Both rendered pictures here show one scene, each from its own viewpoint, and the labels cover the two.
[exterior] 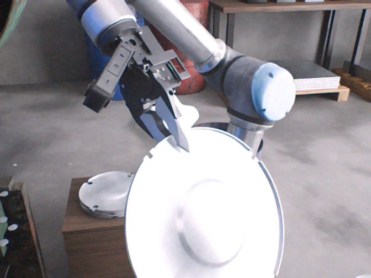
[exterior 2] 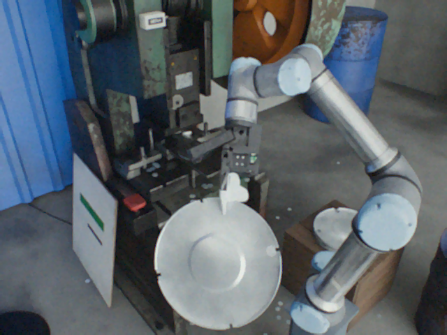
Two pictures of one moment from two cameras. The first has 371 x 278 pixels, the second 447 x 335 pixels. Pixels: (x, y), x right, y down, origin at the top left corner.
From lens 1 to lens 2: 0.70 m
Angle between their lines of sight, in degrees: 51
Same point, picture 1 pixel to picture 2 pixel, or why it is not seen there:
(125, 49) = (227, 135)
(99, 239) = (305, 257)
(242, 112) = (354, 222)
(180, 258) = (183, 263)
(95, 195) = (329, 222)
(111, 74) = (203, 147)
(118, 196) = (343, 236)
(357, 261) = not seen: outside the picture
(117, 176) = not seen: hidden behind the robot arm
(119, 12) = (236, 113)
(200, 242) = (198, 265)
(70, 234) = (289, 236)
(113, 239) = not seen: hidden behind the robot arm
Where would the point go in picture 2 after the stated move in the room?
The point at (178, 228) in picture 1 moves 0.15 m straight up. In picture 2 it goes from (191, 248) to (188, 195)
